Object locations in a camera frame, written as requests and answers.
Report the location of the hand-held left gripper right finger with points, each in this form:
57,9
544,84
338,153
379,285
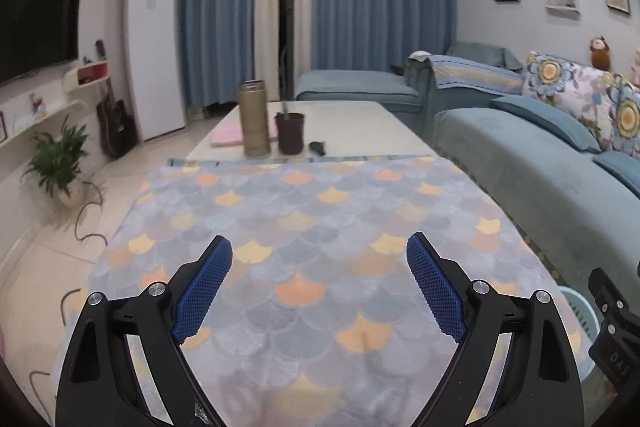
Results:
437,292

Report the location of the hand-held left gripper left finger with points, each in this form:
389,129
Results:
200,302

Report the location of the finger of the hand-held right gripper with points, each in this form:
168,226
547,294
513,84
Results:
606,289

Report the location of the light blue trash bin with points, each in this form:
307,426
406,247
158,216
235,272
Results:
580,317

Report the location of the blue sofa cushion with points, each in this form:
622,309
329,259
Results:
545,122
620,172

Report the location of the teal sofa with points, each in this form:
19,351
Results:
500,157

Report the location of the pink notebook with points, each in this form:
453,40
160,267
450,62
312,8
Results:
227,134

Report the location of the small black object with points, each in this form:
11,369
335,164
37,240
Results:
318,148

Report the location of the bronze thermos bottle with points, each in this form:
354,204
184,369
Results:
254,119

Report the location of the dark brown cup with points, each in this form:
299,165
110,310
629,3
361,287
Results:
291,132

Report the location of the black guitar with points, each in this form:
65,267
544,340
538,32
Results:
116,127

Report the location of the potted green plant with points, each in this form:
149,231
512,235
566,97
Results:
57,162

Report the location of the striped sofa throw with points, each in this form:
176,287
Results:
475,74

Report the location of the pink plush toy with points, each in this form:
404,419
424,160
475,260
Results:
636,67

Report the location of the brown owl plush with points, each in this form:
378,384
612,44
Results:
600,53

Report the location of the white wavy lower shelf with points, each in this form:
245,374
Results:
40,124

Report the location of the white pink shelf box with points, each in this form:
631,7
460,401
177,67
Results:
87,74

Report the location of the small colourful figurine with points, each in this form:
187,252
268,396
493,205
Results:
37,106

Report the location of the white refrigerator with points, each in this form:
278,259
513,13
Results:
155,47

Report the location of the cream curtain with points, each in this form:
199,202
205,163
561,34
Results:
267,7

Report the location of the black television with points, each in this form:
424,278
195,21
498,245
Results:
37,29

